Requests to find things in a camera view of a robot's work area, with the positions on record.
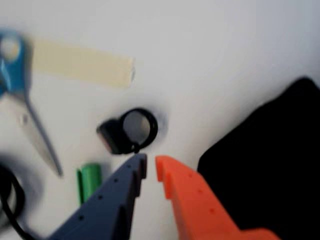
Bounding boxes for beige masking tape strip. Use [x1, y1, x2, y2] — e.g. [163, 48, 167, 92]
[30, 38, 137, 90]

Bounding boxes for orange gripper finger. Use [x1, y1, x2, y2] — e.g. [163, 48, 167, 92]
[154, 154, 283, 240]

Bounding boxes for scissors with blue handles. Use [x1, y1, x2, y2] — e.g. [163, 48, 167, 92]
[0, 29, 64, 178]

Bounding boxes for black marker with green cap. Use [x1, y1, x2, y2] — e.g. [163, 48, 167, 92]
[75, 161, 103, 208]

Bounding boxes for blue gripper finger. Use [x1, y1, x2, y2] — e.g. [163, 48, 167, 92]
[46, 152, 148, 240]

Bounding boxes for coiled black usb cable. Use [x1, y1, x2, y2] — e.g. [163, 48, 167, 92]
[0, 162, 39, 240]

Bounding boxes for black fabric bag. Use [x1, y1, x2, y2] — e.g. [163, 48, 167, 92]
[196, 76, 320, 240]

